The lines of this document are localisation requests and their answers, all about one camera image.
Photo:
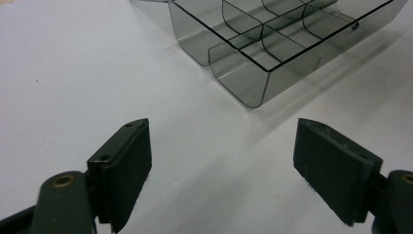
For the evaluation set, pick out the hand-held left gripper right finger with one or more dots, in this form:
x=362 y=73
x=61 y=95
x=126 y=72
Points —
x=334 y=169

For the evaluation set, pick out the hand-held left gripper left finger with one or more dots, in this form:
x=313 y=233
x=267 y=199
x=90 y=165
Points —
x=126 y=172

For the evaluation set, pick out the clear grey compartment box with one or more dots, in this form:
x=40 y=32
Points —
x=246 y=78

